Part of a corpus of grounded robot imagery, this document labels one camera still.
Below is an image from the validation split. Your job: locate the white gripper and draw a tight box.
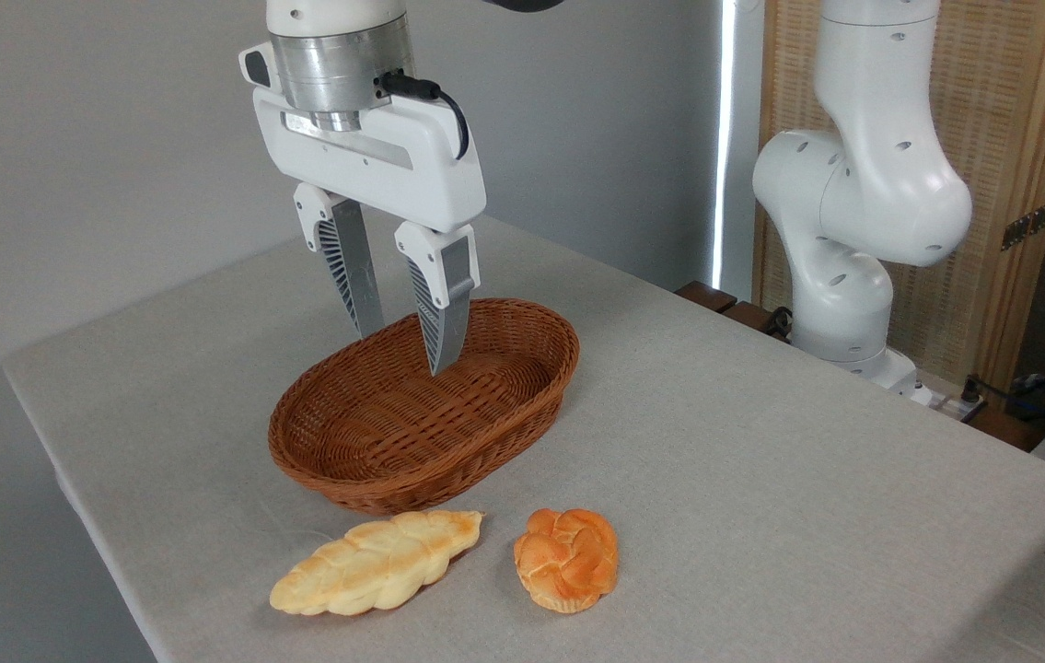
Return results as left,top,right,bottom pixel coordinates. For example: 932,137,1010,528
253,87,488,378

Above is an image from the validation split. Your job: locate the round orange braided bread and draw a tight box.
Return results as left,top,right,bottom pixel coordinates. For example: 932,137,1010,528
513,507,620,615

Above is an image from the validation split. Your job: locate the brown wicker oval basket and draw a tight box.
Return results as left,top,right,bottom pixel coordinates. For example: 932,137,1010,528
268,297,580,516

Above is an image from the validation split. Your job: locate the long pale braided bread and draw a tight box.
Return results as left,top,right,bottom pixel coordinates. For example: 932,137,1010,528
269,509,484,617

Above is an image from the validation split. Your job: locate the dark wooden block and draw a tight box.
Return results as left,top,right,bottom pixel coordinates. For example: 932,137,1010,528
675,281,739,315
723,300,792,340

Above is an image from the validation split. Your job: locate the grey tablecloth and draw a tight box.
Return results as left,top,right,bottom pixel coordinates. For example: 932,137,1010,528
2,210,1045,663

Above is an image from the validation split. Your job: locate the wooden rattan folding screen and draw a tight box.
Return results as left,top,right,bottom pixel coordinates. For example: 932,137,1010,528
752,0,1045,393

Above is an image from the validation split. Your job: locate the brass screen hinge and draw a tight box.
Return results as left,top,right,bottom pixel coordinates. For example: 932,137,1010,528
1001,198,1045,252

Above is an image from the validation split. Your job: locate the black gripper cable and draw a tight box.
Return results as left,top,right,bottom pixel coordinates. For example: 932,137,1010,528
377,72,470,161

